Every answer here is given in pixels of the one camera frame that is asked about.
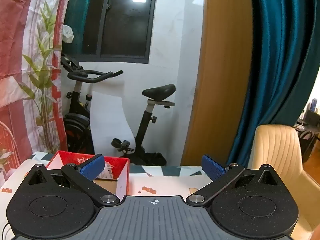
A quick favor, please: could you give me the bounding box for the white crumpled cloth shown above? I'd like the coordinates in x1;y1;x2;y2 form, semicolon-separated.
62;24;75;43

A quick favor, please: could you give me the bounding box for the thin black cable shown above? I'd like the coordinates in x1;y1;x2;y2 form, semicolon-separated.
0;221;12;237

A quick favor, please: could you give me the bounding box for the teal curtain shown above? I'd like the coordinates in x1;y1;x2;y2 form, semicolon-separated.
226;0;320;168

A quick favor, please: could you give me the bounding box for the dark background furniture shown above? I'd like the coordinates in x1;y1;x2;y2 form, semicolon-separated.
296;97;320;164

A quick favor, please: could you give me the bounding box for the black exercise bike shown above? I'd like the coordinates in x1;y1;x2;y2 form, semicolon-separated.
60;53;177;167

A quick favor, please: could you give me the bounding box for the wooden door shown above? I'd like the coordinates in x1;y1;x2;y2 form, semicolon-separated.
181;0;254;167

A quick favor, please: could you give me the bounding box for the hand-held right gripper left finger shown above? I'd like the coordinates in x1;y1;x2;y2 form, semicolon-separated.
22;154;120;207

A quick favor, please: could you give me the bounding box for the white shipping label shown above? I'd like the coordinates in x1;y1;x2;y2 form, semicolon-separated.
99;162;119;180

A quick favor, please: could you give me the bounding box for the dark framed window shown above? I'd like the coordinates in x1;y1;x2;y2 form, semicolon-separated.
80;0;159;64

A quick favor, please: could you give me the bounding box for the red white plant-print curtain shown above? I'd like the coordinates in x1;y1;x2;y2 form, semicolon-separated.
0;0;75;180

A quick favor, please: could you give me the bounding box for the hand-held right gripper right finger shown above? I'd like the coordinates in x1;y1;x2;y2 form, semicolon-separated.
186;154;287;204

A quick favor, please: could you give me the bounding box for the white board sheet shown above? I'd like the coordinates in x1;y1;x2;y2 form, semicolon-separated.
90;91;137;155

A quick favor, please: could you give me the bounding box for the red cardboard box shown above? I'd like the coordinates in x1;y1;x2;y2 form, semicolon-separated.
46;151;130;198

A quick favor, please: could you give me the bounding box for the beige padded chair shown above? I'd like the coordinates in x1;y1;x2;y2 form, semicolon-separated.
251;124;320;240

